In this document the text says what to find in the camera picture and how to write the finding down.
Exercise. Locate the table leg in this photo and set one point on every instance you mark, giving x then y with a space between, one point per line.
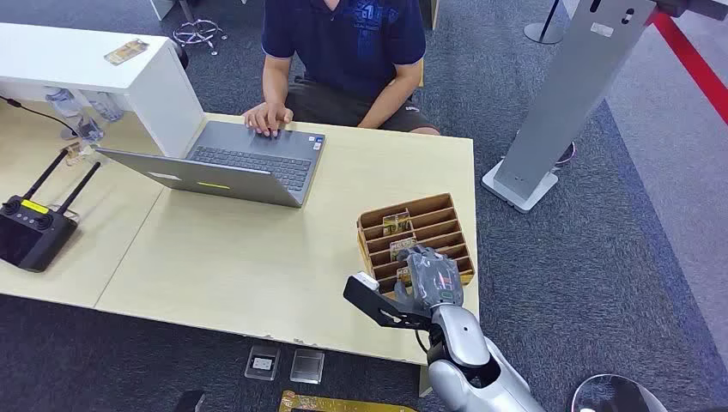
425 382

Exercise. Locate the round metal stool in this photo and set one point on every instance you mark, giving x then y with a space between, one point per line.
617 395

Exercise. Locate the wooden slotted card holder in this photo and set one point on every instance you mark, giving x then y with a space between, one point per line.
438 224

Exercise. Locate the silver kiosk stand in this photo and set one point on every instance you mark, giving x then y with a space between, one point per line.
569 85

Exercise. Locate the person's right forearm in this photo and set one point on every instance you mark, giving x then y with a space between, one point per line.
276 82

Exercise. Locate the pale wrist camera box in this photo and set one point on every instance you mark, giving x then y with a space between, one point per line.
367 281

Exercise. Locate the yellow patterned board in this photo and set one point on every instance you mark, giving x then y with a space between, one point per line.
335 405

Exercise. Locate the grey open laptop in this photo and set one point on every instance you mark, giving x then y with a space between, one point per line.
250 154

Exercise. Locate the stanchion post with round base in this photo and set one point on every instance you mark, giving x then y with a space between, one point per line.
540 31

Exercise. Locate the person's right hand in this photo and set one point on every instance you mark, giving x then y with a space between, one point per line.
267 118

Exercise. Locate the white desk shelf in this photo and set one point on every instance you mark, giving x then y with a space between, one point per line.
68 57

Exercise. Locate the floor socket box with lid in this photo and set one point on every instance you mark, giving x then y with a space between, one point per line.
307 366

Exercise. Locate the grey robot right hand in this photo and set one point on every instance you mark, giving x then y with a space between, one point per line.
435 278

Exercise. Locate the small clear card stand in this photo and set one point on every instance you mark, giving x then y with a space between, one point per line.
75 153

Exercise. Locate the person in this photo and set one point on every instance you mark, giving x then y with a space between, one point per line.
341 51

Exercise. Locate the black object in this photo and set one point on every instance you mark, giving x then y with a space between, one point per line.
190 402

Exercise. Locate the black remote controller with antennas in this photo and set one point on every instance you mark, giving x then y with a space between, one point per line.
28 233

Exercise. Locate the clear plastic water bottle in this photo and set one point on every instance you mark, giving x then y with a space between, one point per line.
71 113
108 107

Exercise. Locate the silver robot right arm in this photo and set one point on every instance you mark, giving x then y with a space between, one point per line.
472 364

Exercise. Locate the red barrier belt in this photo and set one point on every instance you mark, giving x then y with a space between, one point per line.
691 62

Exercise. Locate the floor socket box with outlet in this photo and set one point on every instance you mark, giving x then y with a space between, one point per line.
262 363

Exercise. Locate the black camera mounting bracket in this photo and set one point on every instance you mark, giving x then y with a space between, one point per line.
387 311

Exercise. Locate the chrome chair base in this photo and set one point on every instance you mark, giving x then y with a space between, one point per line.
196 31

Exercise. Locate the person's left forearm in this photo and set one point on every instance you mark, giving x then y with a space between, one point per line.
392 94

